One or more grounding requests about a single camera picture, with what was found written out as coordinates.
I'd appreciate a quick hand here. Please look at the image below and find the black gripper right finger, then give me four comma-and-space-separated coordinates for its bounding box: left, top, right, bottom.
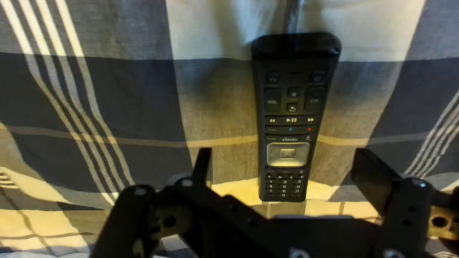
349, 148, 404, 222

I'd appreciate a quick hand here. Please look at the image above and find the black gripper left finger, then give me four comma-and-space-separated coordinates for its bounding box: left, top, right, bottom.
189, 146, 213, 189

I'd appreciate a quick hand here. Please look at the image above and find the black remote control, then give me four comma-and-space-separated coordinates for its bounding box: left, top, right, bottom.
249, 32, 342, 204

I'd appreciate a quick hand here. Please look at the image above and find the large checked black pillow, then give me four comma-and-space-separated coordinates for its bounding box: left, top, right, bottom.
0, 0, 459, 258

